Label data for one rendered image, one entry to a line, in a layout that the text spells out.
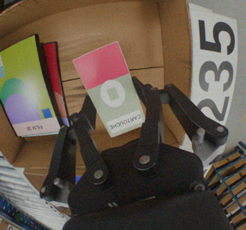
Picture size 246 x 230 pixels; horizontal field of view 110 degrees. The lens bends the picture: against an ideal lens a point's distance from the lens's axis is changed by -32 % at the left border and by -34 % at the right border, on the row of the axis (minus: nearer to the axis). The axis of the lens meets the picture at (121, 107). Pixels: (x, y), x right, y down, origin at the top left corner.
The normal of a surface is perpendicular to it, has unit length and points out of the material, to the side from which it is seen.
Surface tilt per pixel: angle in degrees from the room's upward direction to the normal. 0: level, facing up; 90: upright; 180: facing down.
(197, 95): 10
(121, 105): 0
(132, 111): 0
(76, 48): 1
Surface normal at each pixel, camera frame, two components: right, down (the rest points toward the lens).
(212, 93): -0.05, 0.45
